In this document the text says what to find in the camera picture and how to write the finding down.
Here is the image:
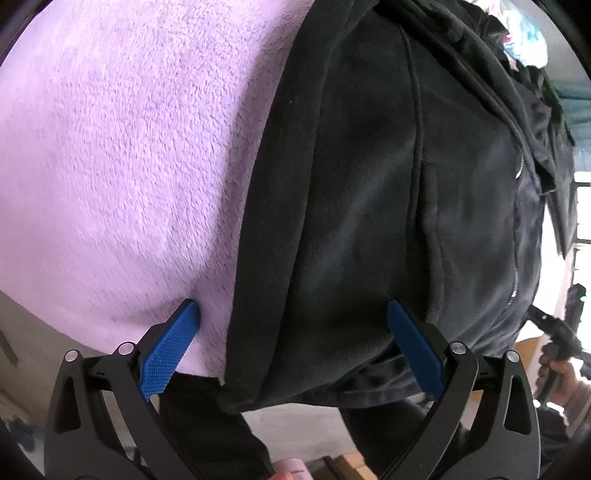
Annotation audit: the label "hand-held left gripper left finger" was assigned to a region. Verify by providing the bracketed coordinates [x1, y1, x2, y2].
[46, 298, 204, 480]

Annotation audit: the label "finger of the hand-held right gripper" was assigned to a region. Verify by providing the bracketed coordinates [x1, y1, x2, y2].
[527, 304, 564, 333]

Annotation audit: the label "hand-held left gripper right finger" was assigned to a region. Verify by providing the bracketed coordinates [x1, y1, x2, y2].
[385, 298, 541, 480]

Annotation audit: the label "black fleece jacket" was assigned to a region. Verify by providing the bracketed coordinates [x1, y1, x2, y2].
[221, 0, 578, 411]

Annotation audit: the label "person's right hand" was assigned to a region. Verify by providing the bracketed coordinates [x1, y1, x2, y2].
[549, 357, 588, 408]

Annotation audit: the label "person's left hand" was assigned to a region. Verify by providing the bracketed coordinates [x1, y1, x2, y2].
[272, 458, 317, 480]

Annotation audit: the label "white table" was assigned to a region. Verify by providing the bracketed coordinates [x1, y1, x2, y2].
[536, 203, 578, 319]

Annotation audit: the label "person's left leg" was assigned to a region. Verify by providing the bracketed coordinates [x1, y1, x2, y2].
[159, 371, 278, 480]

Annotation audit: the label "person's leg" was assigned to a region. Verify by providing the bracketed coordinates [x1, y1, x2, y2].
[159, 371, 278, 480]
[344, 392, 444, 480]

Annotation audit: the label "person's right leg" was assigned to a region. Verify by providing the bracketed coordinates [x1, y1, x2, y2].
[344, 392, 444, 480]

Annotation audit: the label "black shell jacket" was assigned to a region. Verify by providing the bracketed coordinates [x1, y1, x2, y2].
[522, 60, 580, 257]

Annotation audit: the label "purple fleece bed blanket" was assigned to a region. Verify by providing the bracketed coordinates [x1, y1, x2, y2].
[0, 0, 319, 384]

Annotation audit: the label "blue curtain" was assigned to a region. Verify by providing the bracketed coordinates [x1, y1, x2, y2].
[554, 78, 591, 144]

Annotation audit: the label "rolled floral quilt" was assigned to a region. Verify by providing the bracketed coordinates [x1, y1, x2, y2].
[489, 0, 550, 68]

